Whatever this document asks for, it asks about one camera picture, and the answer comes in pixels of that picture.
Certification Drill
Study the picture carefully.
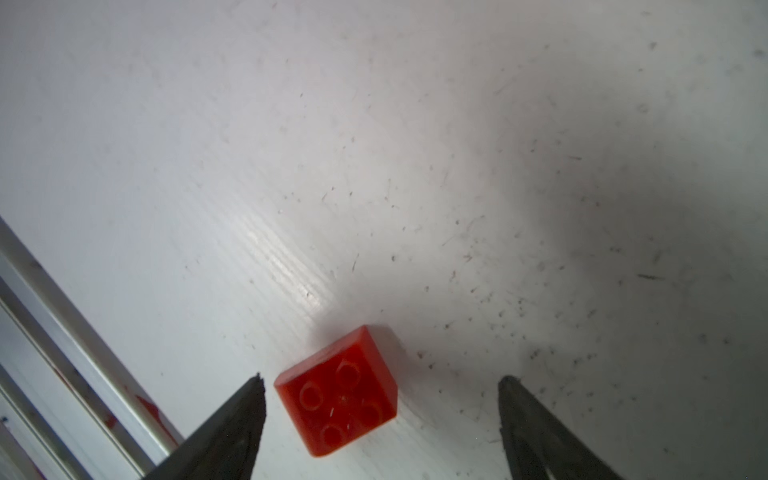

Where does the red rounded lego brick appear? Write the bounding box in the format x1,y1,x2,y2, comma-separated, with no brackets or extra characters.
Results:
274,325,398,457

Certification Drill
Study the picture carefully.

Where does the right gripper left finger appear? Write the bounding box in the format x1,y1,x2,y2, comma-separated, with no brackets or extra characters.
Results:
145,375,267,480

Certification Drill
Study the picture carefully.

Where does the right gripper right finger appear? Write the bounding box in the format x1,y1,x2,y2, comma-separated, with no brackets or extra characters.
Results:
498,375,620,479

